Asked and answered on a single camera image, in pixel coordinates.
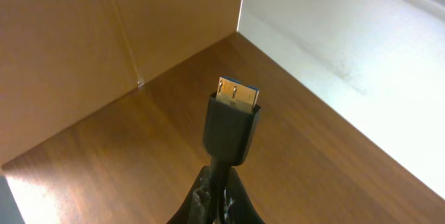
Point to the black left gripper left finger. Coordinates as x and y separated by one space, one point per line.
196 206

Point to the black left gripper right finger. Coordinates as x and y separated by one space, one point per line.
237 207

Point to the wooden side panel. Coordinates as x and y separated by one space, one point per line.
61 60

